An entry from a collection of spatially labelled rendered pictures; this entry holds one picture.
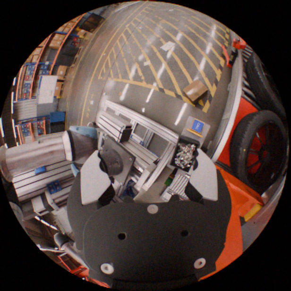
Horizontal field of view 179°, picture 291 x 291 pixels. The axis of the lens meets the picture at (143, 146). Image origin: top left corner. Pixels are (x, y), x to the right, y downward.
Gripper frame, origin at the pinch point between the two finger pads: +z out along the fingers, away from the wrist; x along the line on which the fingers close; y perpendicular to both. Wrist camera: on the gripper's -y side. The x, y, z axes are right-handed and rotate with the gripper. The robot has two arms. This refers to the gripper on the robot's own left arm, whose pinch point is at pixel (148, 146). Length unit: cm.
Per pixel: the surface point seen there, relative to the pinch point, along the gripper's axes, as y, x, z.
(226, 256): 14.9, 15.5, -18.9
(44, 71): -407, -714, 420
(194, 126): 9, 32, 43
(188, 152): 21.5, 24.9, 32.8
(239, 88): -28, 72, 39
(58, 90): -222, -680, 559
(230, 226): 17.4, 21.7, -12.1
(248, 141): 8, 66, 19
